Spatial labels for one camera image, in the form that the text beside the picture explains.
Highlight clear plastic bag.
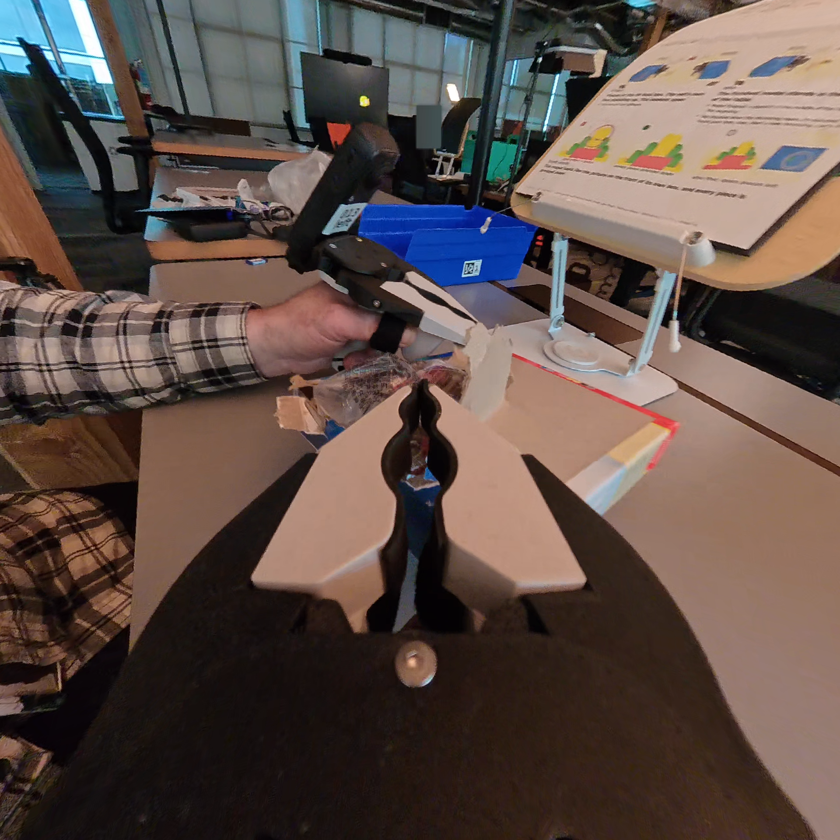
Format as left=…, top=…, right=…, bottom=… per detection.
left=314, top=354, right=470, bottom=476

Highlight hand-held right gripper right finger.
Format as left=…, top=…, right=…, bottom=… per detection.
left=420, top=379, right=588, bottom=634

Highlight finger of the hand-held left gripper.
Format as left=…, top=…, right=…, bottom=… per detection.
left=403, top=269, right=478, bottom=324
left=379, top=282, right=476, bottom=362

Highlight printed instruction sheet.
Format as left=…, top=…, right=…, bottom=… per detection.
left=528, top=0, right=840, bottom=253

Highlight person's left hand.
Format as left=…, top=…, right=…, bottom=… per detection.
left=246, top=283, right=421, bottom=380

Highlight wooden side panel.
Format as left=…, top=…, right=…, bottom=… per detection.
left=0, top=125, right=142, bottom=490

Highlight flat black device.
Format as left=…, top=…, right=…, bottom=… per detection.
left=172, top=220, right=249, bottom=242

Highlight blue plastic bin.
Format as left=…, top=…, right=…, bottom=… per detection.
left=357, top=202, right=540, bottom=287

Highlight person's left forearm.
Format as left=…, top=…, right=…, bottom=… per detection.
left=0, top=281, right=263, bottom=424

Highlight black pole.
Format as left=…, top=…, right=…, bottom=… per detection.
left=467, top=0, right=517, bottom=211

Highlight person's plaid shirt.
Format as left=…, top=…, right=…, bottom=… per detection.
left=0, top=489, right=135, bottom=840

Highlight colourful cardboard puzzle box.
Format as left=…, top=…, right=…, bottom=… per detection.
left=276, top=325, right=680, bottom=519

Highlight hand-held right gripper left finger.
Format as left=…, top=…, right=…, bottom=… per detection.
left=251, top=381, right=424, bottom=634

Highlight white plastic bag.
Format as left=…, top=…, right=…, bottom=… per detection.
left=268, top=150, right=333, bottom=216

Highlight wooden background desk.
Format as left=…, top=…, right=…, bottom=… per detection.
left=143, top=167, right=408, bottom=262

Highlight black office chair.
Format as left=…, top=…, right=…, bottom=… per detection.
left=16, top=36, right=155, bottom=234

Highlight black computer monitor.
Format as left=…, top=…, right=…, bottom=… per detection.
left=301, top=51, right=390, bottom=129

